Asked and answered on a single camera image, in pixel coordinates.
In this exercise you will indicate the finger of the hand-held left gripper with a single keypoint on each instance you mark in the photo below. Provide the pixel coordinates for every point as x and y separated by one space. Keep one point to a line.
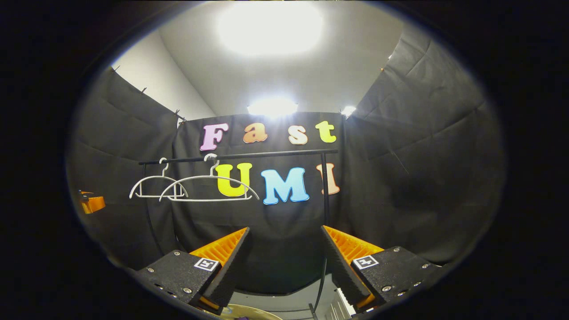
94 204

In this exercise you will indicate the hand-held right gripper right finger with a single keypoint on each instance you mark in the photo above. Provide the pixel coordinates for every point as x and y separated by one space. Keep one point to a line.
342 272

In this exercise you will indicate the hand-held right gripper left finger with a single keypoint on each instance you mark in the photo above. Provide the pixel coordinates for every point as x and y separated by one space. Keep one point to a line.
229 272

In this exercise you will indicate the beige laundry hamper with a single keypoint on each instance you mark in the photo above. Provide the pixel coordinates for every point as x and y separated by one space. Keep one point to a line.
258 312

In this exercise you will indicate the white clothes hanger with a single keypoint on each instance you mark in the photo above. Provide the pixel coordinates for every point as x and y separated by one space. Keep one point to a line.
209 177
164 171

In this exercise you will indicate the black clothes rack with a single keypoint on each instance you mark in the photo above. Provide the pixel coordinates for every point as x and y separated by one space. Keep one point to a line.
275 154

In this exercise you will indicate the white ribbed box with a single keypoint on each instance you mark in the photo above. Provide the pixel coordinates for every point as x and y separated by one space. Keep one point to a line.
342 303

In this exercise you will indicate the black backdrop cloth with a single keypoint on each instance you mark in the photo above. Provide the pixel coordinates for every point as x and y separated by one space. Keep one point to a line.
422 178

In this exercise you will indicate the small ceiling light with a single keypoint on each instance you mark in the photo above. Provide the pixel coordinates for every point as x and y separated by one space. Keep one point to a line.
348 111

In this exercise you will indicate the ceiling light strip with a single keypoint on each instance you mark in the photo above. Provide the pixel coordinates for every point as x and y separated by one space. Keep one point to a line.
272 108

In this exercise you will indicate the large ceiling light panel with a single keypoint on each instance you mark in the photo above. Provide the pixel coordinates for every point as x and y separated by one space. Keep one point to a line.
269 29

